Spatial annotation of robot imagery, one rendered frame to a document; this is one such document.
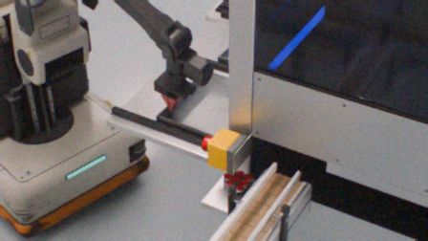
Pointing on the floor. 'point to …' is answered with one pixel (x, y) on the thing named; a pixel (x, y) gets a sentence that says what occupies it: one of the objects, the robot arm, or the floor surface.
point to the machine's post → (243, 73)
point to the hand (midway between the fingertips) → (172, 108)
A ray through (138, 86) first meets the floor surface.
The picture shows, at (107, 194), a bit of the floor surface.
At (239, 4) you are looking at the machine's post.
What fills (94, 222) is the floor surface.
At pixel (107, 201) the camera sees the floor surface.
